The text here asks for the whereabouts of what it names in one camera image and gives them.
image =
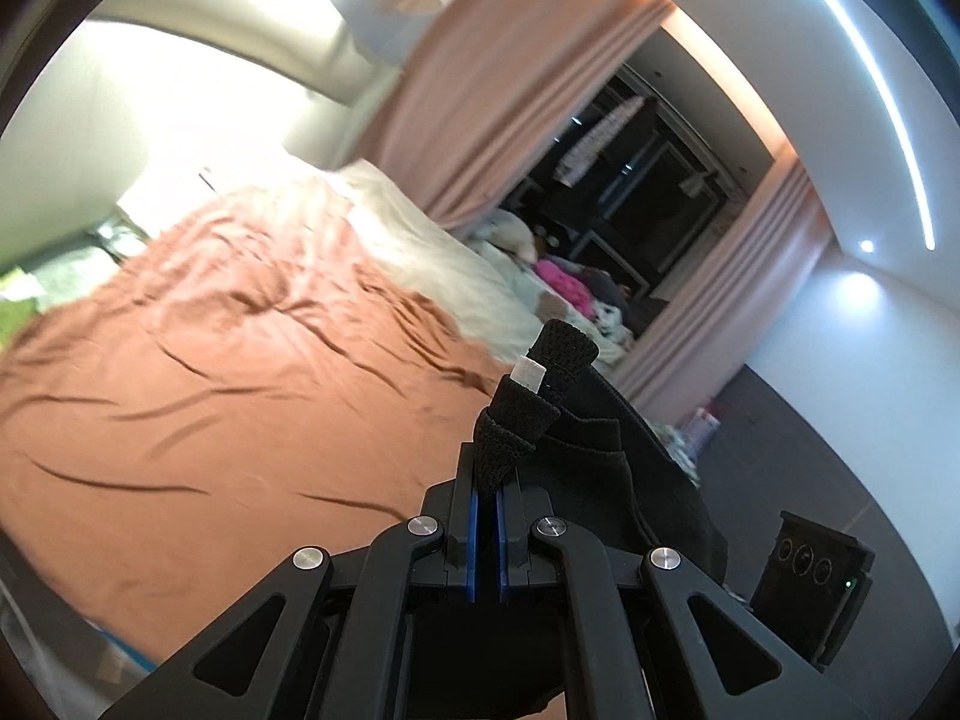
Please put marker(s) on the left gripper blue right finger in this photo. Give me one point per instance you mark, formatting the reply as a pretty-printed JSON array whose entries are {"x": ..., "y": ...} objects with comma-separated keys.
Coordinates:
[{"x": 502, "y": 543}]

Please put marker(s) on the left pink curtain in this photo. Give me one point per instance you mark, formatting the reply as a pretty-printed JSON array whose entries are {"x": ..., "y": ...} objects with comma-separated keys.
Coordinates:
[{"x": 487, "y": 90}]

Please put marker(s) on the white bedside nightstand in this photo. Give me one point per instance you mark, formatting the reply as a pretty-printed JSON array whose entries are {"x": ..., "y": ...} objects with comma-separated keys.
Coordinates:
[{"x": 674, "y": 444}]

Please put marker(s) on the right pink curtain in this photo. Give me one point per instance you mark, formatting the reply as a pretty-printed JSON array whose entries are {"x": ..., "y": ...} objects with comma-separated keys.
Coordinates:
[{"x": 722, "y": 312}]

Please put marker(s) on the cream padded headboard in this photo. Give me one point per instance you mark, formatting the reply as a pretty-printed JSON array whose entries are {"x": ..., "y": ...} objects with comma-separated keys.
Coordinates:
[{"x": 187, "y": 187}]

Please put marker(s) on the brown bed blanket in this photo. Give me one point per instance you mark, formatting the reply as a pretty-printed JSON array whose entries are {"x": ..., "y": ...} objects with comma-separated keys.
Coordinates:
[{"x": 252, "y": 383}]

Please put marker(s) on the pink white striped bag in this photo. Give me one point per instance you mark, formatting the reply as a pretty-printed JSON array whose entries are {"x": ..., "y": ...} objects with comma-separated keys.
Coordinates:
[{"x": 705, "y": 421}]

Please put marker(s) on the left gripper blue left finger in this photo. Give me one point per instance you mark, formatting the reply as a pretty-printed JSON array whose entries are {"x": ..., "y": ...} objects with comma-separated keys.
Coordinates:
[{"x": 471, "y": 547}]

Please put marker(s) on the pink curtain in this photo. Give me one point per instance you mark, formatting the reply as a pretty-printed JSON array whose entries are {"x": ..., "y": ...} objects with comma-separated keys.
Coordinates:
[
  {"x": 722, "y": 312},
  {"x": 487, "y": 90}
]

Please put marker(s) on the black sleeveless shirt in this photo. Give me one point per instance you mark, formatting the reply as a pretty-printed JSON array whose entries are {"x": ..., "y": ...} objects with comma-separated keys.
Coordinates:
[{"x": 571, "y": 433}]

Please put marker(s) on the black and white plush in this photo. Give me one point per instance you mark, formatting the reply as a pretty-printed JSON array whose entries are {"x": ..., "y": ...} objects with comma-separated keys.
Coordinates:
[{"x": 609, "y": 321}]

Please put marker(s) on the pink cloth on bed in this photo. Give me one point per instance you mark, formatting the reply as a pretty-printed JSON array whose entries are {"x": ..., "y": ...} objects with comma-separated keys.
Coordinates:
[{"x": 570, "y": 288}]

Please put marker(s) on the white plush toy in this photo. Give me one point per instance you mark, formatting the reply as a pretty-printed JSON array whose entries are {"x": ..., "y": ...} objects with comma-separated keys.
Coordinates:
[{"x": 507, "y": 232}]

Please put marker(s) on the green tissue pack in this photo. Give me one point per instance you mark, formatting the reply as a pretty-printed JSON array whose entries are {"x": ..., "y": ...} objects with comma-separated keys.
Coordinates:
[{"x": 23, "y": 298}]

